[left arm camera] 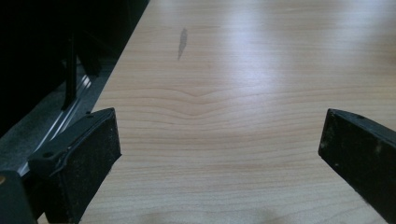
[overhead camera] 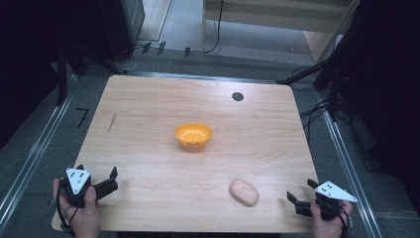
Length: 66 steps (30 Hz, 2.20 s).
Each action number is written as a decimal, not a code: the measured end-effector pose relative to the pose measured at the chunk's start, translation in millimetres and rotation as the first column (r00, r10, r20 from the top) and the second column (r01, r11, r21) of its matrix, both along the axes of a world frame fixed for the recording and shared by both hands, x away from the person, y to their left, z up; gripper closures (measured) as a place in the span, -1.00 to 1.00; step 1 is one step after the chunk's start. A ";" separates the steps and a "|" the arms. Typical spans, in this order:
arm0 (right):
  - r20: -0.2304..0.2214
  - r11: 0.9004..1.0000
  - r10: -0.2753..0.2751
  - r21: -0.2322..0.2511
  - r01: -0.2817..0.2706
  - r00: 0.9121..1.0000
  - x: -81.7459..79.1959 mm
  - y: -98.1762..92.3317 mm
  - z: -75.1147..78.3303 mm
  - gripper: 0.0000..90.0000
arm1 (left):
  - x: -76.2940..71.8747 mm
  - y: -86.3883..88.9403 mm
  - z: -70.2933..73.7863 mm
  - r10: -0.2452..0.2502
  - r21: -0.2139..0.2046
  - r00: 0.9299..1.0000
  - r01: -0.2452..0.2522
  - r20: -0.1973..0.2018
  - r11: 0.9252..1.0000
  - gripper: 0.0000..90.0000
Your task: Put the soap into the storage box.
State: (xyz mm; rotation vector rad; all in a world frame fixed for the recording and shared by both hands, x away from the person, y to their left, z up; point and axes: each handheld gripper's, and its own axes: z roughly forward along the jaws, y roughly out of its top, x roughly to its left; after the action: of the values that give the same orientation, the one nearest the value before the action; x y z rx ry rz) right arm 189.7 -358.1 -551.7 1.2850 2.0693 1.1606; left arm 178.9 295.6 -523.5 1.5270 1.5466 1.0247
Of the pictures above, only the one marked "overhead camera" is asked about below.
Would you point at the black cabinet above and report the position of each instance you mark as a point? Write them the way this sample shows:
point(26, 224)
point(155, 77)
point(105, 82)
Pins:
point(122, 26)

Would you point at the small black floor clip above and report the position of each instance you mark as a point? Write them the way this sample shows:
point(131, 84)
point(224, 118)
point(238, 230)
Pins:
point(187, 52)
point(161, 48)
point(146, 47)

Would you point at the pink oval soap bar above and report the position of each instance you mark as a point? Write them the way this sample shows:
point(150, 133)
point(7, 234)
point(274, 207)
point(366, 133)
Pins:
point(244, 192)

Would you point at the metal floor rail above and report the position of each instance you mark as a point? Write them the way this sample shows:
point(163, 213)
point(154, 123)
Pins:
point(350, 172)
point(34, 155)
point(204, 77)

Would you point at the person's right hand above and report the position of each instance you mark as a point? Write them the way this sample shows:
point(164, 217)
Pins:
point(327, 227)

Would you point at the orange plastic bowl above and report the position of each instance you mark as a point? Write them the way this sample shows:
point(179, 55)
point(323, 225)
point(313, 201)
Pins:
point(193, 134)

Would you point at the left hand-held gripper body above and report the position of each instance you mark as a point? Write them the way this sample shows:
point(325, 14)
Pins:
point(78, 181)

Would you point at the black metal stand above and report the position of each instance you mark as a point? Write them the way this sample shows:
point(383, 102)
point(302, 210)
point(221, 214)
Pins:
point(305, 75)

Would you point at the black slanted stand leg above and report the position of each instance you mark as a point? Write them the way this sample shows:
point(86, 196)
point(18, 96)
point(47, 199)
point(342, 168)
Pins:
point(102, 62)

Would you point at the person's left hand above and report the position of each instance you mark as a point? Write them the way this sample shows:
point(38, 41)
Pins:
point(84, 218)

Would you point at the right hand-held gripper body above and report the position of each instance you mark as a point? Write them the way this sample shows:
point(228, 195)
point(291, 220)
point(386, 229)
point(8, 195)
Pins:
point(334, 192)

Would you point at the black round table grommet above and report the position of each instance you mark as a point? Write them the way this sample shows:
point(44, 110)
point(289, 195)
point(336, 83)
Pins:
point(237, 96)

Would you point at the black upright stand post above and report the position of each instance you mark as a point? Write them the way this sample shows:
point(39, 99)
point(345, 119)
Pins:
point(61, 79)

